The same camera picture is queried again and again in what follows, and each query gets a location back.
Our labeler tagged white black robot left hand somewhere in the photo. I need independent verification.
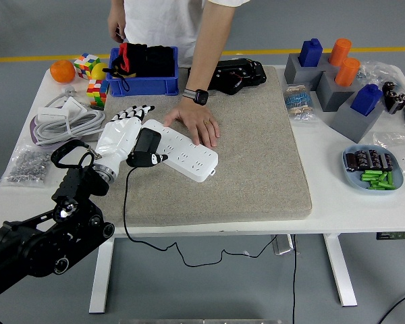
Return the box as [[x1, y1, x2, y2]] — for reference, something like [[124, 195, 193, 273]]
[[94, 104, 169, 169]]

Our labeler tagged person's right hand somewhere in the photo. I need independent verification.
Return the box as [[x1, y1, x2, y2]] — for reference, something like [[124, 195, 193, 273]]
[[107, 6, 126, 44]]

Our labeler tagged person's left hand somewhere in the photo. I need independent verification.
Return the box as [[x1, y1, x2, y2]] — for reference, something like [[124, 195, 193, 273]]
[[163, 97, 221, 148]]

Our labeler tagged black plug adapter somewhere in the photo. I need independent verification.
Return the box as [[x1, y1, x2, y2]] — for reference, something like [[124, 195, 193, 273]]
[[134, 128, 162, 155]]

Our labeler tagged white power strip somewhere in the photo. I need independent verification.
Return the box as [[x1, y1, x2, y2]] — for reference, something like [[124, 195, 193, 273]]
[[140, 118, 219, 184]]

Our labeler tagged thin black plug cord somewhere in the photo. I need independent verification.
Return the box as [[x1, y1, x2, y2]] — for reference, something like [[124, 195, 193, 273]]
[[122, 165, 284, 268]]

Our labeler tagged black wrist watch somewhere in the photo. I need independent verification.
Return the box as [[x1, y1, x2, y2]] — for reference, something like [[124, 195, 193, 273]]
[[182, 88, 209, 106]]

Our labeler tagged person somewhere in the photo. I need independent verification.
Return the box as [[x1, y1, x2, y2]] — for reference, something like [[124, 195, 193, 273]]
[[123, 0, 252, 68]]

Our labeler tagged yellow lemon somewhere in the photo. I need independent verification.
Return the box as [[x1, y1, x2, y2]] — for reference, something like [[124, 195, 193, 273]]
[[90, 62, 109, 81]]

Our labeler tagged white-edged puzzle cube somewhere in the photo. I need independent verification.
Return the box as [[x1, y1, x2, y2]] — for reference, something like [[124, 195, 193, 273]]
[[74, 53, 101, 80]]

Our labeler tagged stickerless colourful puzzle cube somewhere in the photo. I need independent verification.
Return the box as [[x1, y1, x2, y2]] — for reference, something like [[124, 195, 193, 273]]
[[86, 79, 109, 108]]

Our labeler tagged grey-brown mat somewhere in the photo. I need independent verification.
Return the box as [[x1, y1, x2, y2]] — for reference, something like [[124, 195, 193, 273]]
[[86, 65, 313, 227]]

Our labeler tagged blue plastic bin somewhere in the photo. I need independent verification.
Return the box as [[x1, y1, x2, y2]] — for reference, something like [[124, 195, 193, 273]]
[[106, 46, 180, 98]]

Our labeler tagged black machine housing part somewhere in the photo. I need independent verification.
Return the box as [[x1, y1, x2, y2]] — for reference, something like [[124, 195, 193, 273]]
[[188, 57, 267, 96]]

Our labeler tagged white rectangular box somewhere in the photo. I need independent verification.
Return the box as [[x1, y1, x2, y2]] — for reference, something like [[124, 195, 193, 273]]
[[37, 107, 70, 124]]

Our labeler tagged orange fruit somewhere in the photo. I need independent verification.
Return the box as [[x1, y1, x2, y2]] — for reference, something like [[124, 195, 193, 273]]
[[49, 59, 77, 84]]

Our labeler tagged bag of metal screws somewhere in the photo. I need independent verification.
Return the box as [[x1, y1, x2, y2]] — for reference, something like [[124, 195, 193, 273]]
[[0, 144, 53, 186]]

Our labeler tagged bag of resistors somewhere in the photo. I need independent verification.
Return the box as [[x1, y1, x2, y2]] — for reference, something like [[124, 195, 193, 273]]
[[282, 84, 317, 122]]

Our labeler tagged grey block holder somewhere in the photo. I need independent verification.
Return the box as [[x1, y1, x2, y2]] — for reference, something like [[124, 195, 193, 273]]
[[319, 53, 340, 74], [283, 53, 327, 91], [316, 70, 358, 112], [329, 90, 385, 143]]

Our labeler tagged blue square peg block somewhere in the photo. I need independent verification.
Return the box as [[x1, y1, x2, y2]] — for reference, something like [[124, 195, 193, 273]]
[[298, 38, 324, 68], [350, 83, 384, 117]]

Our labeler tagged white table leg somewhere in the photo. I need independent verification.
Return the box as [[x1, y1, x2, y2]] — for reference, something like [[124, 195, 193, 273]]
[[323, 233, 358, 307], [88, 238, 115, 315]]

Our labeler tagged metal box under table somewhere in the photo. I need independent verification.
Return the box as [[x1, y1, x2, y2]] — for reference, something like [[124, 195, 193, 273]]
[[271, 234, 296, 256]]

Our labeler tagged orange cylinder peg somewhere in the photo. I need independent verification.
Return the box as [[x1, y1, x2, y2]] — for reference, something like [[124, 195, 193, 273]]
[[328, 38, 353, 68], [333, 57, 361, 87]]

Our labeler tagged light blue tray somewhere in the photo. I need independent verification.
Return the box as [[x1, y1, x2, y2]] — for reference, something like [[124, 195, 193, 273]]
[[342, 144, 405, 196]]

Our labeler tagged clear plastic bag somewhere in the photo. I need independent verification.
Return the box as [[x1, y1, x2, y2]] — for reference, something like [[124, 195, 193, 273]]
[[357, 60, 405, 129]]

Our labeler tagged bundle of black cylinders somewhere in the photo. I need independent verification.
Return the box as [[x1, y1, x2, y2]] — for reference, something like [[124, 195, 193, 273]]
[[381, 80, 405, 114]]

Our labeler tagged table height control panel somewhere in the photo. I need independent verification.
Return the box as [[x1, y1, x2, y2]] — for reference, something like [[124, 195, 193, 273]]
[[376, 231, 405, 241]]

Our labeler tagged thick white power cable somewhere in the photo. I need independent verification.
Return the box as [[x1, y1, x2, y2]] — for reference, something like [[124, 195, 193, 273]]
[[32, 86, 106, 148]]

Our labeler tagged white square wall plate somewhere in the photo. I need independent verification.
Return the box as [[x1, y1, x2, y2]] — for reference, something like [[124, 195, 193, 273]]
[[61, 97, 88, 117]]

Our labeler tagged purple ring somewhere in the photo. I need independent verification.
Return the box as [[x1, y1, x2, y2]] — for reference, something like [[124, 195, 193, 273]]
[[30, 117, 82, 149]]

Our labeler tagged black floor cable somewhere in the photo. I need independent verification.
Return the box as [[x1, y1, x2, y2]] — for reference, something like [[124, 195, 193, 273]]
[[291, 234, 298, 324], [379, 288, 405, 324]]

